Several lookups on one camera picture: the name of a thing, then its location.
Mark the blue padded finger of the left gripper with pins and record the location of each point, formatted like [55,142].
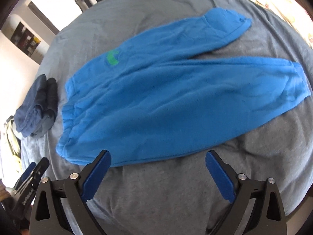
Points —
[28,171]

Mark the folded dark navy garment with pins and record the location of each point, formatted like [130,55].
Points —
[38,112]

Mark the yellow green garment on sofa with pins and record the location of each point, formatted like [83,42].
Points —
[13,143]

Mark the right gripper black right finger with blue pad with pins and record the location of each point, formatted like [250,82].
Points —
[267,216]

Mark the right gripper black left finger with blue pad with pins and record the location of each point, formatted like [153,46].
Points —
[48,215]

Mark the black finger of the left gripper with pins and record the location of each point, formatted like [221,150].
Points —
[37,170]

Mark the arched wall shelf niche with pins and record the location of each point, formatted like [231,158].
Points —
[24,38]

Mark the bright blue sweatpants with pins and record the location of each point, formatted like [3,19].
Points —
[151,99]

